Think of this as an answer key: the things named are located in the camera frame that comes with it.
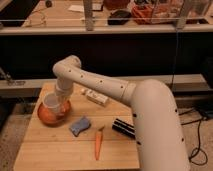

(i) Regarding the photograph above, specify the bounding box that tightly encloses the orange object on bench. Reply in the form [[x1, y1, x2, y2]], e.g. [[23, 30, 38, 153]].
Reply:
[[131, 5, 153, 25]]

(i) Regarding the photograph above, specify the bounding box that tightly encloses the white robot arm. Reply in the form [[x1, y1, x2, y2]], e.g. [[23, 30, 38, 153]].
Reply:
[[53, 55, 190, 171]]

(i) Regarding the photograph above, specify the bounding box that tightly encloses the orange ceramic bowl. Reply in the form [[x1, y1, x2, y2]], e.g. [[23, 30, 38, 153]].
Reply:
[[37, 101, 71, 126]]

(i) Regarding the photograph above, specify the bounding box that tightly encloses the metal clamp bracket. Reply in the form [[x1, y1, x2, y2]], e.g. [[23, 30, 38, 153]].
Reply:
[[0, 67, 25, 86]]

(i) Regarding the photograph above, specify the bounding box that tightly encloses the white cream bottle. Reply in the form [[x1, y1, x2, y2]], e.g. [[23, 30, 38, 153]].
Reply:
[[81, 88, 109, 106]]

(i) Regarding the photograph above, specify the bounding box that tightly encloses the blue sponge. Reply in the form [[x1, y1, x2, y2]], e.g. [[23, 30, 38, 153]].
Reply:
[[69, 116, 91, 137]]

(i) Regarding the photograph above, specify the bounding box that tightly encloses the white paper sheet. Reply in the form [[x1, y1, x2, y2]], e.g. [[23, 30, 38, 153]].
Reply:
[[68, 4, 103, 12]]

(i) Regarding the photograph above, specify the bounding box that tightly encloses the black cable on floor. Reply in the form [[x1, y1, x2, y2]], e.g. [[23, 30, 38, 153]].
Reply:
[[178, 107, 210, 167]]

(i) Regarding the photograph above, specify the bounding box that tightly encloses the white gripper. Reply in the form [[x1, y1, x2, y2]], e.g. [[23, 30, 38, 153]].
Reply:
[[54, 80, 73, 105]]

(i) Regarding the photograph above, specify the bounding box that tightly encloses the metal post left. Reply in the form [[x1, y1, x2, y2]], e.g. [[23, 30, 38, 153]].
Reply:
[[83, 0, 94, 31]]

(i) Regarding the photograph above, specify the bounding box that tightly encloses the black object on bench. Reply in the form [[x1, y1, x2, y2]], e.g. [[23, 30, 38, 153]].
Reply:
[[107, 10, 131, 25]]

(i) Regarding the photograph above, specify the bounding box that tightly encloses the white ceramic cup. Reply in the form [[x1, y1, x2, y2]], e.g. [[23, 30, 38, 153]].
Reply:
[[43, 93, 65, 115]]

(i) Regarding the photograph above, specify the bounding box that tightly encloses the black rectangular box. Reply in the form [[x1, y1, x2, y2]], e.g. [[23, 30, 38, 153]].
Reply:
[[112, 118, 135, 139]]

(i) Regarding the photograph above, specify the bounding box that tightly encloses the orange toy carrot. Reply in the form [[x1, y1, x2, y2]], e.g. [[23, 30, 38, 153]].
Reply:
[[95, 126, 105, 160]]

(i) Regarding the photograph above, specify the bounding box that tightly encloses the metal post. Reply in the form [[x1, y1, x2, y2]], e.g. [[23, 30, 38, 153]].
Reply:
[[175, 0, 193, 30], [83, 0, 94, 31]]

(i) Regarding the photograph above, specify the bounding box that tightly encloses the metal post right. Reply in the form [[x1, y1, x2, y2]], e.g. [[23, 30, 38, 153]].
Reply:
[[175, 0, 193, 30]]

